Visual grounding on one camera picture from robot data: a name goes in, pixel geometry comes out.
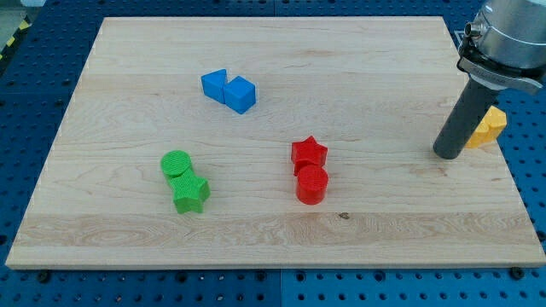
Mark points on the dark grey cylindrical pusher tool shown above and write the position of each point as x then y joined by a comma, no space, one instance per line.
469,110

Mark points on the red cylinder block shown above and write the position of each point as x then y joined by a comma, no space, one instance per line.
312,183

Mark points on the red star block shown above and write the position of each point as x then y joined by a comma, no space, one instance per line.
308,152

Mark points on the green cylinder block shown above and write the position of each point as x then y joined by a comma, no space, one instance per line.
175,163

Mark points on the yellow heart block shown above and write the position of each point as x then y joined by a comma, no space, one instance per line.
489,129

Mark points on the green star block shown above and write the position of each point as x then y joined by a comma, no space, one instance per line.
189,192

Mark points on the blue triangle block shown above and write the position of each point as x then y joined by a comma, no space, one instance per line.
213,85

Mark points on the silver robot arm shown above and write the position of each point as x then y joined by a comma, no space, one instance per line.
504,46

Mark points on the light wooden board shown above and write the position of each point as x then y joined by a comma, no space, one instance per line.
374,90

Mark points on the blue cube block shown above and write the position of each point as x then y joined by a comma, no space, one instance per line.
239,94

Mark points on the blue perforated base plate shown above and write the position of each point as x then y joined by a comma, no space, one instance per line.
38,75

